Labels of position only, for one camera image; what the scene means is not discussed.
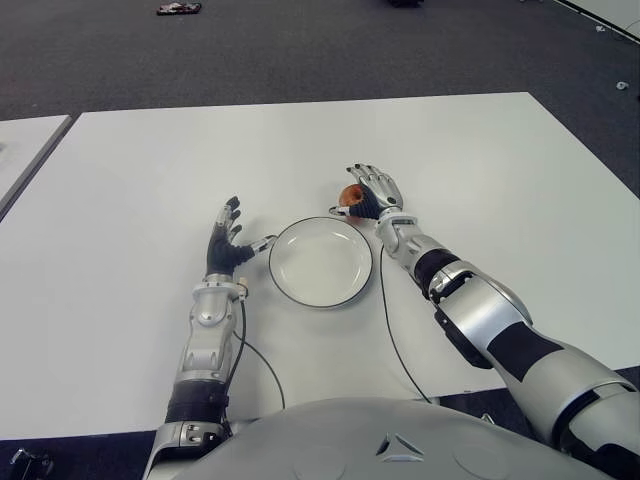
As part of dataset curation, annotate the black device below table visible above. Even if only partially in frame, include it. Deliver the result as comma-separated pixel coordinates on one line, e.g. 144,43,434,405
7,448,54,480

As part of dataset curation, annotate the white plate with black rim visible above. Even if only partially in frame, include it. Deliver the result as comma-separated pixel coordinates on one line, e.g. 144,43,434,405
268,215,374,311

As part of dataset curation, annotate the white table with black edge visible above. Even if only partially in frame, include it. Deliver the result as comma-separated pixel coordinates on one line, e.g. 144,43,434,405
552,0,640,44

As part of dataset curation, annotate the dark patterned floor object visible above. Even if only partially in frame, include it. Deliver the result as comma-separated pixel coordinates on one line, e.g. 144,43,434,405
156,1,202,16

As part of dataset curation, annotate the grey robot torso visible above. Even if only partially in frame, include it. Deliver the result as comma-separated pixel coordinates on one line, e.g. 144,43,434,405
144,397,621,480

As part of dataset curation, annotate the red apple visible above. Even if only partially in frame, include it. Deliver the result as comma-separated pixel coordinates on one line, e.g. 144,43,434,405
338,183,365,207

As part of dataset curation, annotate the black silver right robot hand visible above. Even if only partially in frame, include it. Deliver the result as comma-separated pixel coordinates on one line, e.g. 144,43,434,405
328,163,404,221

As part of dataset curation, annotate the neighbouring white table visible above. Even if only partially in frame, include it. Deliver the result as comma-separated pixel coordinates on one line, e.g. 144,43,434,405
0,114,75,221

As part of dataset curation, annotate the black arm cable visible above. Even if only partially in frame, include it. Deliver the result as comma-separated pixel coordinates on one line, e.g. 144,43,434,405
379,243,434,404
227,294,287,436

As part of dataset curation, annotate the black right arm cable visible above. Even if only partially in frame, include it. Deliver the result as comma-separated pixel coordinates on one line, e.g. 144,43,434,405
379,243,434,404

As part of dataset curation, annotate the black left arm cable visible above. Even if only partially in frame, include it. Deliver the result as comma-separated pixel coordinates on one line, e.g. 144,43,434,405
227,294,287,436

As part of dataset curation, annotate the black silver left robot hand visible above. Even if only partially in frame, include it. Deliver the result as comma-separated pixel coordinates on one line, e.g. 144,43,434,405
204,195,276,277

